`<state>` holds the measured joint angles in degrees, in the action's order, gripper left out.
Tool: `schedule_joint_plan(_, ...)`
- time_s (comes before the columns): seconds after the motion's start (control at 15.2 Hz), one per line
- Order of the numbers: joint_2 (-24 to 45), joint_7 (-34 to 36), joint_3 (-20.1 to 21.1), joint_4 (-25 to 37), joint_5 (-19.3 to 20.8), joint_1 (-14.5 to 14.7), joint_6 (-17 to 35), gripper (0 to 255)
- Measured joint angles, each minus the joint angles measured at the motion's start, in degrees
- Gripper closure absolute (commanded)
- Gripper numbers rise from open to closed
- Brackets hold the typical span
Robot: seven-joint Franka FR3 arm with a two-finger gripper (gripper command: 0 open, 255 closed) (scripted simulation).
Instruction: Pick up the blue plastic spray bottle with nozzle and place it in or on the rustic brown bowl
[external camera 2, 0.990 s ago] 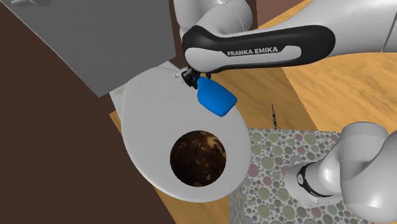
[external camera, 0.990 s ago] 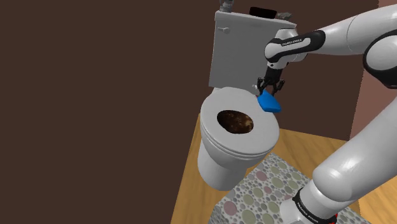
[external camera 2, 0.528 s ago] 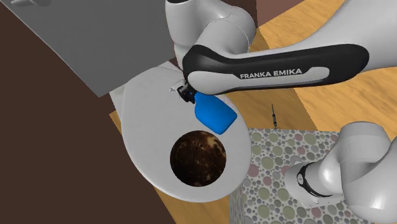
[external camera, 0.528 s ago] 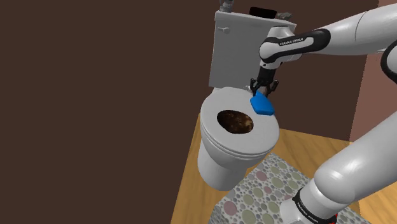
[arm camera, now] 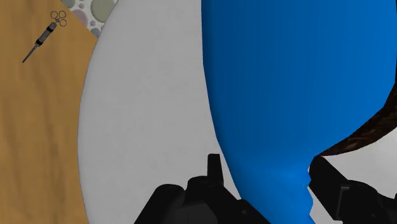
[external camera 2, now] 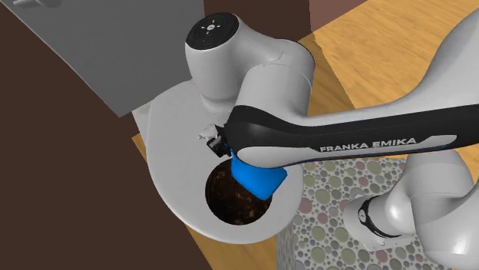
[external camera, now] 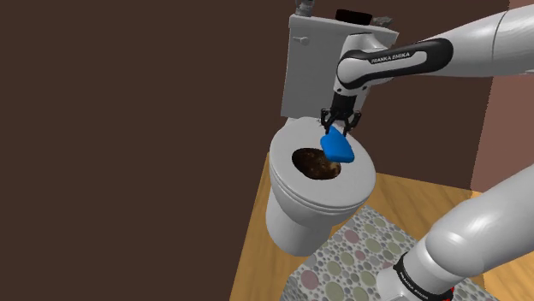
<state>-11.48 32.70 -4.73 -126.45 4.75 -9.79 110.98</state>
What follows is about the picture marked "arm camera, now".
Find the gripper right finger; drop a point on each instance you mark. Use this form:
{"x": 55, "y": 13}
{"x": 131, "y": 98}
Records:
{"x": 344, "y": 198}

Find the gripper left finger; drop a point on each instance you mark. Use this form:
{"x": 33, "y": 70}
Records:
{"x": 198, "y": 198}

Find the dark brown round object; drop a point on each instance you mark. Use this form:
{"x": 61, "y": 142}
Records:
{"x": 372, "y": 130}

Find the white round plate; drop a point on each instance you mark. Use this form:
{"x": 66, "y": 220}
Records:
{"x": 139, "y": 124}

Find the blue vase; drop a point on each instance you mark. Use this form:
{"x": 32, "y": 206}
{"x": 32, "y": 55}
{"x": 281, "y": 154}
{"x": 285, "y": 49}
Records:
{"x": 294, "y": 93}

